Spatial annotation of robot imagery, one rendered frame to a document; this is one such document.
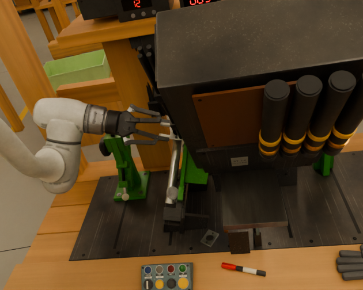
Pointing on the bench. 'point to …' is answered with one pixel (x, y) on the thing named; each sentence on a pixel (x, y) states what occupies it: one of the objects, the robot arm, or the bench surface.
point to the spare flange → (210, 240)
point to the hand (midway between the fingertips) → (170, 130)
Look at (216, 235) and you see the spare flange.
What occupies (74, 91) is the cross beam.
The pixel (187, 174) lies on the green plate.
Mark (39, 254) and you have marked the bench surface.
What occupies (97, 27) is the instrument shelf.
